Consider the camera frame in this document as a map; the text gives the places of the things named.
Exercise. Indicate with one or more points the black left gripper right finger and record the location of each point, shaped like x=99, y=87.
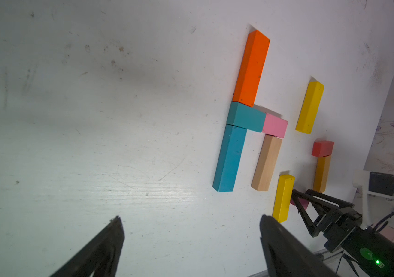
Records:
x=285, y=256

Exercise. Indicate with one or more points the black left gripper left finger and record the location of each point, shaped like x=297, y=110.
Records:
x=98, y=258

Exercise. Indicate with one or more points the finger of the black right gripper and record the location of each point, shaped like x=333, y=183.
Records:
x=324, y=217
x=321, y=201

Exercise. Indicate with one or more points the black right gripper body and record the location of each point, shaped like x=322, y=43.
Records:
x=344, y=223

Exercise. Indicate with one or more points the magenta wooden block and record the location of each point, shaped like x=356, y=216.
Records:
x=305, y=203

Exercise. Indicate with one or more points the natural beige wooden block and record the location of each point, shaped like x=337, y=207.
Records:
x=266, y=163

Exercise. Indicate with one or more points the light pink wooden block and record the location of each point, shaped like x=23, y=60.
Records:
x=275, y=126

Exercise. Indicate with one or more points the teal wooden block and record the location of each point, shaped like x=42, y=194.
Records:
x=229, y=158
x=246, y=117

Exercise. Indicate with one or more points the orange wooden block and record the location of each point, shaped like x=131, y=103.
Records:
x=251, y=68

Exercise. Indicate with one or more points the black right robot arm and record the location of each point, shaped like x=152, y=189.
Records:
x=371, y=251

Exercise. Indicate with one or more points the amber long wooden block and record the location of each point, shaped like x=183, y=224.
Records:
x=321, y=174

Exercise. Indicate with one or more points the yellow long wooden block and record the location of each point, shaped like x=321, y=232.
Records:
x=283, y=197

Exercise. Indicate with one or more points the red wooden block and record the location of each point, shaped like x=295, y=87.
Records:
x=322, y=148

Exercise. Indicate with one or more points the yellow short wooden block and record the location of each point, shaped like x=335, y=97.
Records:
x=310, y=107

